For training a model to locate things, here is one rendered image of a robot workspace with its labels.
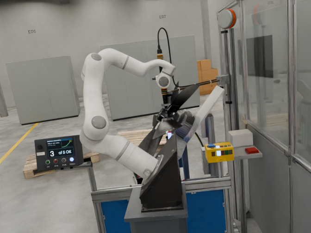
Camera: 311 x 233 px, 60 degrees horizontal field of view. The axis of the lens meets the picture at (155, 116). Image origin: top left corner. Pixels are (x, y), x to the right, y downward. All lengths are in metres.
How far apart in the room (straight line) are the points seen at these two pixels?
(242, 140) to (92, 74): 1.33
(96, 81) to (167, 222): 0.80
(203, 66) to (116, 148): 8.88
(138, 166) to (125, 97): 6.20
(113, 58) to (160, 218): 0.93
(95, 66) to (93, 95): 0.16
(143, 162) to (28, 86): 8.05
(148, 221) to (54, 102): 7.97
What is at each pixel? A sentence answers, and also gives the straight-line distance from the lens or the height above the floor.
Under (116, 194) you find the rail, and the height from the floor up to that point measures 0.83.
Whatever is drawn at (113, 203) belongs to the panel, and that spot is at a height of 0.75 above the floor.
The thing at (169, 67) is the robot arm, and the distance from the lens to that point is 1.69.
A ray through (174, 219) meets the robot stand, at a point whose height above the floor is 0.90.
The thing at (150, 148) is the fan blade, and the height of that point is 0.98.
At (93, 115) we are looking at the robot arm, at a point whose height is 1.43.
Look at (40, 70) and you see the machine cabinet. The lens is 9.12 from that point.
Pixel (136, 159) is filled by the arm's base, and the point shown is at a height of 1.19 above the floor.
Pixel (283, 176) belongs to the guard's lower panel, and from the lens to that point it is 2.00.
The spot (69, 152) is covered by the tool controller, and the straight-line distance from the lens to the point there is 1.74.
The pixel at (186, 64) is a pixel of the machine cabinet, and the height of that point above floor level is 1.27.
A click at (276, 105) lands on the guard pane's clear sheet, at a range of 1.95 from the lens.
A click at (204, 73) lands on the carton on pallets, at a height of 0.77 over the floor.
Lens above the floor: 1.68
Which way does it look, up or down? 13 degrees down
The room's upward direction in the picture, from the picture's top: 7 degrees counter-clockwise
